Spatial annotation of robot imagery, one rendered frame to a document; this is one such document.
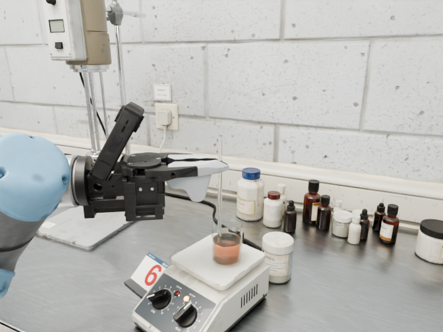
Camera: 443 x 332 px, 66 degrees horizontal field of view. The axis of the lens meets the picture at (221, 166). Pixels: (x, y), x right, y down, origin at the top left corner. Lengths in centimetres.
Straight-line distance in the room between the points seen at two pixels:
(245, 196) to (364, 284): 34
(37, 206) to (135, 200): 17
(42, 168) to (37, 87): 121
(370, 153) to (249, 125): 34
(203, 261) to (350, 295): 28
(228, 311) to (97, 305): 24
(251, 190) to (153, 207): 42
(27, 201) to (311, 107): 77
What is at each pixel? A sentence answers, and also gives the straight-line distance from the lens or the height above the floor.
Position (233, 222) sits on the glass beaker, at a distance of 57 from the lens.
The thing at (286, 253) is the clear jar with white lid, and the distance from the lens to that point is 65.
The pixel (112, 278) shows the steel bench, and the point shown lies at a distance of 73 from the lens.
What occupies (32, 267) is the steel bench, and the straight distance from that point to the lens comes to 82.
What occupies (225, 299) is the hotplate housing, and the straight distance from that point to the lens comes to 54.
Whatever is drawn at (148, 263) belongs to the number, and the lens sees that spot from 70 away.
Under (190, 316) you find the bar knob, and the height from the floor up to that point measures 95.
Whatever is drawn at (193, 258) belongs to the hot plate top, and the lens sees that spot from 59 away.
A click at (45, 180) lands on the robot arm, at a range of 34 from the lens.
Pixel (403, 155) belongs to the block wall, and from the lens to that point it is 97.
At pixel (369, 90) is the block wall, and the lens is 94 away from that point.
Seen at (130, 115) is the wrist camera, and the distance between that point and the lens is 47.
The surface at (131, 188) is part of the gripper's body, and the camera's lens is 48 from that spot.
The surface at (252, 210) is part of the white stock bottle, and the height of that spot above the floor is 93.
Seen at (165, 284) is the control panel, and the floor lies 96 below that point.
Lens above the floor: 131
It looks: 18 degrees down
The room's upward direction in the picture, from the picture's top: straight up
